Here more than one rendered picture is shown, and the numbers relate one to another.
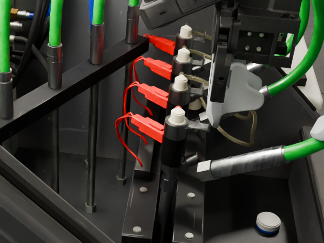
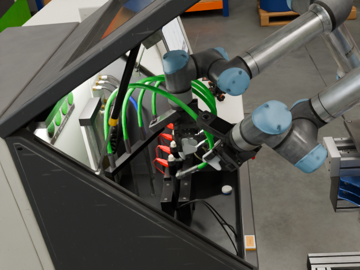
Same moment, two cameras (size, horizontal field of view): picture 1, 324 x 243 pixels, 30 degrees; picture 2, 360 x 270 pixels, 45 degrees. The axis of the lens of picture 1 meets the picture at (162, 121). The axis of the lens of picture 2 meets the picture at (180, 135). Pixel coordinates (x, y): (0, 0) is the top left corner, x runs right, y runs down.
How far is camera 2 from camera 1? 0.75 m
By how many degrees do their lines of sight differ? 6
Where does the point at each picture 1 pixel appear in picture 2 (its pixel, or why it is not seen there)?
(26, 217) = (119, 195)
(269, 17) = (188, 124)
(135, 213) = (165, 193)
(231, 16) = (177, 125)
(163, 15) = (156, 128)
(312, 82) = not seen: hidden behind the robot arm
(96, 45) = (142, 133)
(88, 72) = (141, 144)
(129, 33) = not seen: hidden behind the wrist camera
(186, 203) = (184, 187)
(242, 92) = (188, 147)
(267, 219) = (226, 188)
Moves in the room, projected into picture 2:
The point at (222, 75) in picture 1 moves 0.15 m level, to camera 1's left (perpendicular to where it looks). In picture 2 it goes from (179, 144) to (131, 147)
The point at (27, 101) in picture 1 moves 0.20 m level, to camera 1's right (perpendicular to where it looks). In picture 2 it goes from (120, 160) to (177, 157)
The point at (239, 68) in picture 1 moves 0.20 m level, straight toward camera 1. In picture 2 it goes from (185, 140) to (172, 180)
